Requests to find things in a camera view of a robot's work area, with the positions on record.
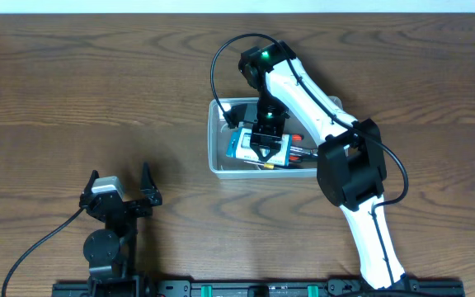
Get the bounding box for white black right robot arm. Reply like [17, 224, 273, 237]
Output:
[238, 42, 405, 289]

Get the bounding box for blue white screwdriver box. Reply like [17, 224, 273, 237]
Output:
[226, 128, 292, 166]

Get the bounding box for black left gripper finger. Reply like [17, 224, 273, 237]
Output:
[140, 162, 159, 200]
[82, 170, 99, 195]

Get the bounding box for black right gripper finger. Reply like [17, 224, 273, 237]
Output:
[250, 141, 267, 162]
[262, 144, 282, 162]

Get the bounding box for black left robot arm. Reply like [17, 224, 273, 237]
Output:
[79, 163, 162, 296]

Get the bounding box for silver combination wrench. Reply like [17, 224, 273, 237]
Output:
[290, 146, 317, 158]

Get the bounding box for red handled pliers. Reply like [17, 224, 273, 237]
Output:
[289, 134, 303, 162]

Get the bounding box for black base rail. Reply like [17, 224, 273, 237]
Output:
[51, 277, 466, 297]

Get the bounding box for black yellow screwdriver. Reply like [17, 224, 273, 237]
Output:
[243, 159, 304, 171]

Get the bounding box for clear plastic storage container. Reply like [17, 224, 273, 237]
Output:
[208, 97, 345, 179]

